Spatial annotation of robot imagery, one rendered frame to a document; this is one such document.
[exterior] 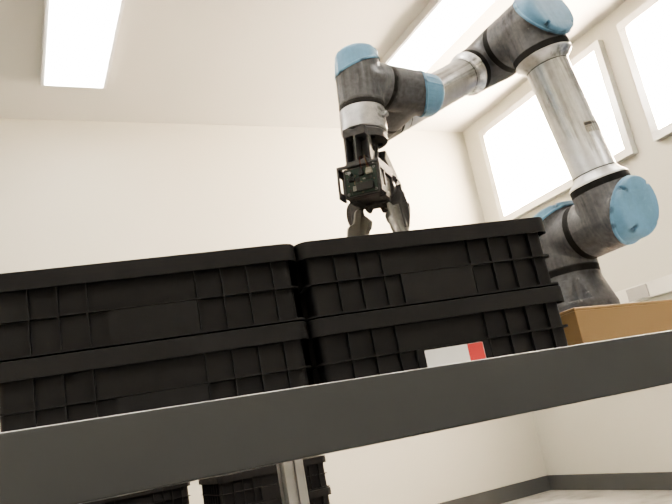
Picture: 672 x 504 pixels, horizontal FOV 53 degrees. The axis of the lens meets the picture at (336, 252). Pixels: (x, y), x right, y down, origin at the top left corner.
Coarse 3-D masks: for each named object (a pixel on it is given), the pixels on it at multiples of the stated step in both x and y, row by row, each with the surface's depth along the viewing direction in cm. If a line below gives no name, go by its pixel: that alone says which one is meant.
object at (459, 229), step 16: (480, 224) 102; (496, 224) 103; (512, 224) 103; (528, 224) 104; (320, 240) 95; (336, 240) 96; (352, 240) 96; (368, 240) 97; (384, 240) 97; (400, 240) 98; (416, 240) 99; (432, 240) 99; (448, 240) 100; (304, 256) 94; (320, 256) 95
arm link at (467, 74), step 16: (480, 48) 143; (448, 64) 141; (464, 64) 140; (480, 64) 141; (448, 80) 136; (464, 80) 139; (480, 80) 142; (496, 80) 145; (448, 96) 136; (464, 96) 143
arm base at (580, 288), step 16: (560, 272) 135; (576, 272) 134; (592, 272) 134; (576, 288) 133; (592, 288) 132; (608, 288) 134; (560, 304) 133; (576, 304) 131; (592, 304) 130; (608, 304) 131
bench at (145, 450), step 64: (320, 384) 40; (384, 384) 42; (448, 384) 44; (512, 384) 46; (576, 384) 48; (640, 384) 50; (0, 448) 33; (64, 448) 34; (128, 448) 35; (192, 448) 36; (256, 448) 38; (320, 448) 39
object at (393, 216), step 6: (390, 204) 105; (396, 204) 106; (390, 210) 104; (396, 210) 106; (390, 216) 103; (396, 216) 105; (390, 222) 101; (396, 222) 104; (402, 222) 105; (396, 228) 103; (402, 228) 105; (408, 228) 106
